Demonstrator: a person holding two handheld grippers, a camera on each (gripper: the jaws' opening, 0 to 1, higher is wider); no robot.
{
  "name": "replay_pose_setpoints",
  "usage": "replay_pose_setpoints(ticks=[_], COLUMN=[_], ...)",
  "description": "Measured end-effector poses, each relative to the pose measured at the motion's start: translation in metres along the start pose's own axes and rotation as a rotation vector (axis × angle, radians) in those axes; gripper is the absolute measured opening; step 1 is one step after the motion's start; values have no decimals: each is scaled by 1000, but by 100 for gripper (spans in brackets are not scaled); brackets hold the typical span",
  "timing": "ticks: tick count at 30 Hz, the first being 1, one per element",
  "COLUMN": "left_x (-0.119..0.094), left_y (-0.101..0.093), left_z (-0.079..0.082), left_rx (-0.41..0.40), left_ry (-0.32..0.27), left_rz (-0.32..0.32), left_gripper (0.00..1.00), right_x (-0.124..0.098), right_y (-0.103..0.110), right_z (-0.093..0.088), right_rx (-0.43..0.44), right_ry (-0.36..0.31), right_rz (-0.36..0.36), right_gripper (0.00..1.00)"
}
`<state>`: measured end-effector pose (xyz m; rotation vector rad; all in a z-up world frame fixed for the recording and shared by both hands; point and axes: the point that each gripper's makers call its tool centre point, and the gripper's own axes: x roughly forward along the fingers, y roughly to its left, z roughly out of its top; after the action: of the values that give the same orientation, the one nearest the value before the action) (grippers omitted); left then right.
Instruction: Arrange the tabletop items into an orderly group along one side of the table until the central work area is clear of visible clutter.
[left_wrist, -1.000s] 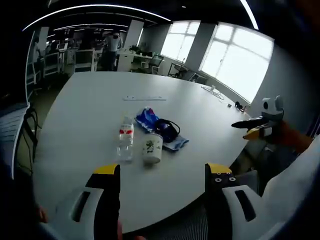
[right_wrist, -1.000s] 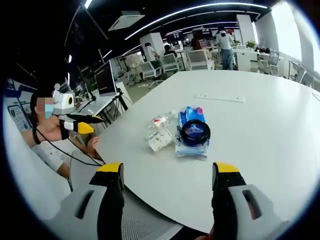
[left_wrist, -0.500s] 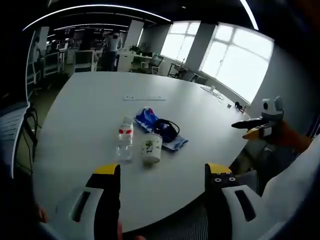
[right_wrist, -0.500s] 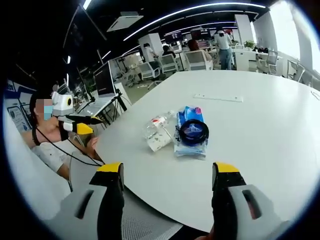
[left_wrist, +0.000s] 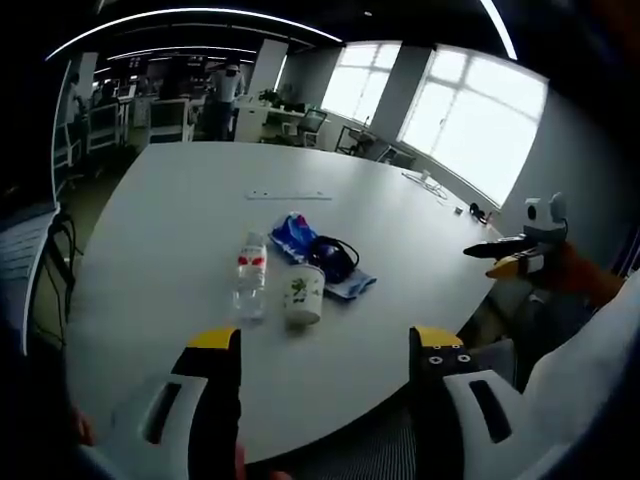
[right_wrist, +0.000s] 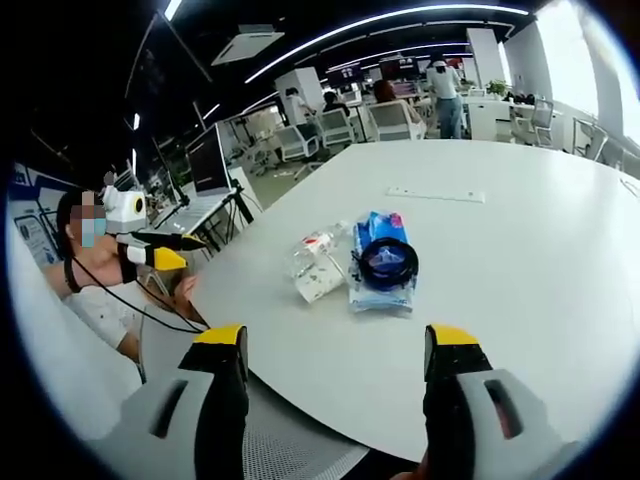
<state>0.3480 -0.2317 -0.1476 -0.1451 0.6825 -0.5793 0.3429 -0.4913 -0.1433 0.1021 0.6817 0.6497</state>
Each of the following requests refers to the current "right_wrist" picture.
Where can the white office chair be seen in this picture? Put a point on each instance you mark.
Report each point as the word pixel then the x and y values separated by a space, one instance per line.
pixel 542 117
pixel 590 137
pixel 336 127
pixel 297 142
pixel 392 120

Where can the clear plastic bottle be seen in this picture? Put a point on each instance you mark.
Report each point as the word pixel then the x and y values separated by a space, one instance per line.
pixel 315 247

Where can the grey mesh chair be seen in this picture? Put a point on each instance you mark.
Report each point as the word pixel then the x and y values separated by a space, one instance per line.
pixel 300 445

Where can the seated person in white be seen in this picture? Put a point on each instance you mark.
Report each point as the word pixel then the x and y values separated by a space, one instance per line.
pixel 100 310

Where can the black tripod stand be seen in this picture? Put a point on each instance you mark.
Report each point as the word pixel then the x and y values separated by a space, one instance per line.
pixel 240 207

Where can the ceiling air conditioner unit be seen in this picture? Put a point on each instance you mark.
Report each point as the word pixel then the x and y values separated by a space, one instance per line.
pixel 247 45

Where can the green potted plant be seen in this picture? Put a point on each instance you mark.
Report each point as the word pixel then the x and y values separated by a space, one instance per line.
pixel 496 88

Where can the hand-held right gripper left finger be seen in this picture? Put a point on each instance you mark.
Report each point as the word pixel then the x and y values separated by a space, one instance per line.
pixel 220 380

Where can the person's right hand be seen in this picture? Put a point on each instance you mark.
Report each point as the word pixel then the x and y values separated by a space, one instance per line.
pixel 422 465

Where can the blue wipes packet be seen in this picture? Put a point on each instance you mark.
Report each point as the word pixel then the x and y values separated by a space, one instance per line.
pixel 380 300

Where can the open silver laptop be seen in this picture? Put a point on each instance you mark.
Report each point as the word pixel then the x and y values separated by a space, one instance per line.
pixel 207 160

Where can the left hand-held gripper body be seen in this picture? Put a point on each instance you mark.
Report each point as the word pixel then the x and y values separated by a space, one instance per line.
pixel 120 212

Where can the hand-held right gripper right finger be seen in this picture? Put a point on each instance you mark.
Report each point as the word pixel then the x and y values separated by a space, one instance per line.
pixel 450 385

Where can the white round table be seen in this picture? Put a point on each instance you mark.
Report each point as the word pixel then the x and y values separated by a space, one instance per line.
pixel 500 300

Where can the white counter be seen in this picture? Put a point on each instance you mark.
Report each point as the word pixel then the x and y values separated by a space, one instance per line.
pixel 487 117

